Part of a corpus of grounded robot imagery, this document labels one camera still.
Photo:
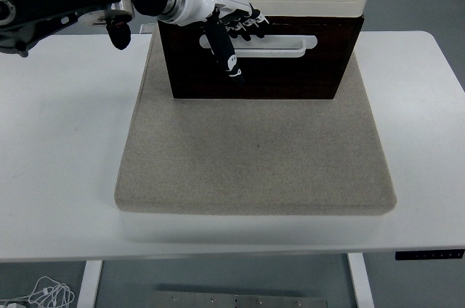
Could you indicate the dark wooden drawer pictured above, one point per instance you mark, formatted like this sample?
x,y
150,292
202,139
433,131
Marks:
x,y
334,43

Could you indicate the white table leg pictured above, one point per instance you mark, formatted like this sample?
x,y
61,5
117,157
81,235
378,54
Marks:
x,y
89,284
361,282

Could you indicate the dark wooden drawer housing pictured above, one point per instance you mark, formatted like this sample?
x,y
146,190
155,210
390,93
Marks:
x,y
290,81

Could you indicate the black table control panel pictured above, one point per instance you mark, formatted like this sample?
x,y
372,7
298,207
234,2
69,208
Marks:
x,y
428,255

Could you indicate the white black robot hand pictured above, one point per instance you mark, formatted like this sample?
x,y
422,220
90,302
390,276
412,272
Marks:
x,y
196,4

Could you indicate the grey table bracket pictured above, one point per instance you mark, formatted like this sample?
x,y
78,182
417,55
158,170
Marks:
x,y
146,28

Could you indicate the beige fabric mat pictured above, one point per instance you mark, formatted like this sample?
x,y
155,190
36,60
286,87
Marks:
x,y
254,155

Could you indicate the grey metal plate with screws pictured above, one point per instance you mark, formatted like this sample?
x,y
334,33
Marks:
x,y
236,300

